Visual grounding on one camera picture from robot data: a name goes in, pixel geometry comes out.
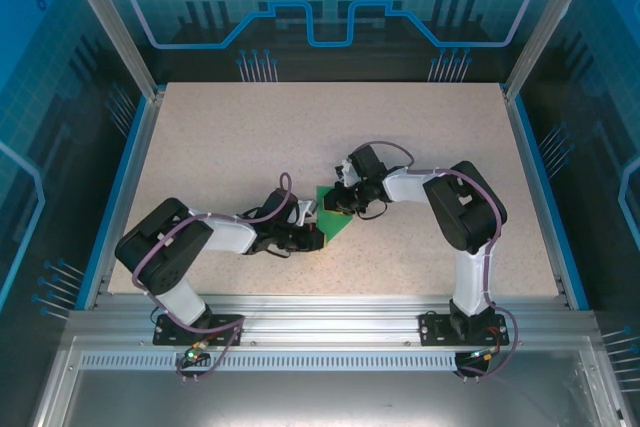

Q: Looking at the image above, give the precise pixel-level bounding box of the slotted aluminium cable duct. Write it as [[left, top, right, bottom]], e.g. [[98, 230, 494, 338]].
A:
[[79, 352, 571, 372]]

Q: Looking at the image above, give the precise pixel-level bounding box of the aluminium corner post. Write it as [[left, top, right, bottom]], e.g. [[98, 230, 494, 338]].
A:
[[501, 0, 604, 101], [54, 0, 167, 101]]

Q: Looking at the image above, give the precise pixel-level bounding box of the aluminium side frame rail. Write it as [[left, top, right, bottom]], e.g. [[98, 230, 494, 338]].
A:
[[501, 86, 592, 311], [82, 89, 166, 311]]

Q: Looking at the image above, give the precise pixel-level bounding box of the small cable connector with LED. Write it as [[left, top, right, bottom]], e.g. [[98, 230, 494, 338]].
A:
[[467, 346, 503, 364], [180, 340, 210, 367]]

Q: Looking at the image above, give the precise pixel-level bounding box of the green paper sheet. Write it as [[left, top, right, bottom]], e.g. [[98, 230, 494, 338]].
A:
[[314, 185, 357, 244]]

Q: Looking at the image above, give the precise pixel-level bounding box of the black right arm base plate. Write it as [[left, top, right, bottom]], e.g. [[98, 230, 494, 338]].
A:
[[418, 310, 519, 348]]

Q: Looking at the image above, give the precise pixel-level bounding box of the aluminium front frame rail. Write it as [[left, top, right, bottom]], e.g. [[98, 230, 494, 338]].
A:
[[64, 294, 601, 348]]

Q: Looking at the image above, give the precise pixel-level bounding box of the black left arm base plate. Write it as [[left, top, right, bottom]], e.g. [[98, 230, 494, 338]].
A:
[[152, 313, 245, 348]]

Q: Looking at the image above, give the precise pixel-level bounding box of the metal front panel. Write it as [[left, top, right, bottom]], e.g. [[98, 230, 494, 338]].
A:
[[29, 336, 640, 427]]

